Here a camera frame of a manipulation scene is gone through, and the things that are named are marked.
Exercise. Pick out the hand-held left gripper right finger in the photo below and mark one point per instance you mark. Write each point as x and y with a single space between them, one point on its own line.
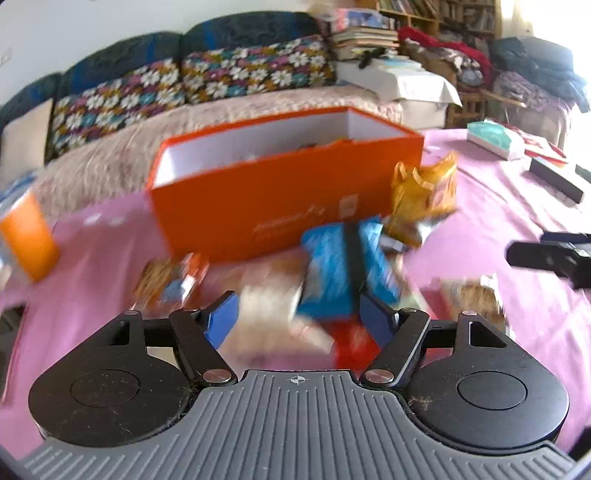
374 319

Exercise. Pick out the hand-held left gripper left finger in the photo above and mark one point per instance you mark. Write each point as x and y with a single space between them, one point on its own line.
221 319

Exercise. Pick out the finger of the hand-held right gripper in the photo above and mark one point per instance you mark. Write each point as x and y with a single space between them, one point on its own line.
568 241
545 258

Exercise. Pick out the yellow cracker pack red trim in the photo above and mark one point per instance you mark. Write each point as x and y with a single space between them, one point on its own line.
351 344

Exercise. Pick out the cream snack packet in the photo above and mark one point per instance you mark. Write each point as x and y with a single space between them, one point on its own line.
272 304

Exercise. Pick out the blue black-banded snack packet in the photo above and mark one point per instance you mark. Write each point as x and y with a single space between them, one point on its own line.
330 272

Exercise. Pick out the small orange snack packet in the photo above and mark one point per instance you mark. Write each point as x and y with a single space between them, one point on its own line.
161 281

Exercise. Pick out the round pastry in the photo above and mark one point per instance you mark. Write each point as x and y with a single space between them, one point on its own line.
471 297

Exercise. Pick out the orange cardboard box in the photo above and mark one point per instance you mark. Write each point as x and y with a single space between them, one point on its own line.
258 203

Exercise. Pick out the small yellow snack packet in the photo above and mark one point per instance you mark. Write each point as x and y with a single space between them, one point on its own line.
422 194

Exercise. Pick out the long black box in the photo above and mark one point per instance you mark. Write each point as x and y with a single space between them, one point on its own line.
556 177

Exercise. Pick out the teal tissue pack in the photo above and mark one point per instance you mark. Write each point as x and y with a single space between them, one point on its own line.
494 138

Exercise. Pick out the purple floral cloth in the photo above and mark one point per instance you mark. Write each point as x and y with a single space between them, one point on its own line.
526 90

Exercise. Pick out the wooden chair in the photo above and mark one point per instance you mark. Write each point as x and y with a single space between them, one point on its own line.
485 104

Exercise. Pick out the dark padded jacket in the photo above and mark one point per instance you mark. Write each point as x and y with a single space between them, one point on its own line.
540 60

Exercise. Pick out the beige quilted sofa cover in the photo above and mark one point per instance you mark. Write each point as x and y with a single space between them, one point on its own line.
115 152

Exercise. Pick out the black smartphone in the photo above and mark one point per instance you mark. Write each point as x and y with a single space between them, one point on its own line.
10 316

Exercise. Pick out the white cloth covered box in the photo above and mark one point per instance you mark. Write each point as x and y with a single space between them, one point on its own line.
406 87

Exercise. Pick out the red cloth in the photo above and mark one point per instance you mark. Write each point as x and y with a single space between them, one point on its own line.
448 48

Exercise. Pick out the floral sofa cushion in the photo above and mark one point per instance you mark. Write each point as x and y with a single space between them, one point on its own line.
115 106
258 69

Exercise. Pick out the wooden bookshelf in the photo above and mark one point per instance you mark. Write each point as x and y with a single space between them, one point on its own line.
438 14

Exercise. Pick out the beige pillow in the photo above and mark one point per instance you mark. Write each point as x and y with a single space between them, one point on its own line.
25 138

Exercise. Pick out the stack of books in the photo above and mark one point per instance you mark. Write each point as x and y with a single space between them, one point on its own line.
364 41

